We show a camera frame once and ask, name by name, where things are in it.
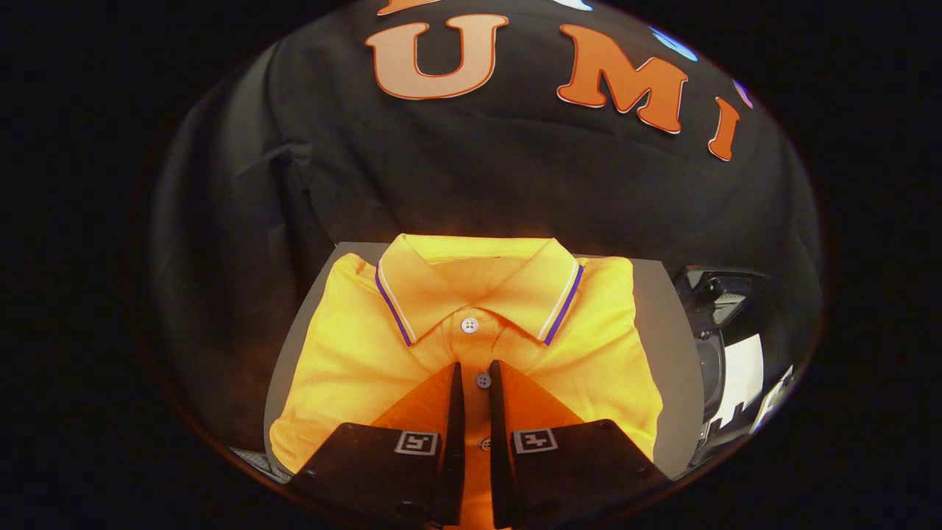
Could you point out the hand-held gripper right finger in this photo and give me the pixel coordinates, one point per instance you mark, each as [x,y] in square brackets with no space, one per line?
[500,442]

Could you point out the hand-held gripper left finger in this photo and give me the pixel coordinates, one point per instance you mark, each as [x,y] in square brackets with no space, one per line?
[450,442]

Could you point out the yellow polo shirt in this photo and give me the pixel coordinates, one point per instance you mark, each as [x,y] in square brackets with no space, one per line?
[353,368]

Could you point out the grey washing machine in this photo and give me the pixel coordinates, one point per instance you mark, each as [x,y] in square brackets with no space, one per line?
[717,302]

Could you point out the white flat panel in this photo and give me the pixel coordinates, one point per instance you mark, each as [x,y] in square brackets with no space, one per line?
[743,368]

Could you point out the black backdrop cloth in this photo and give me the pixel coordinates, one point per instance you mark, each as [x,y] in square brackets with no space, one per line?
[471,177]

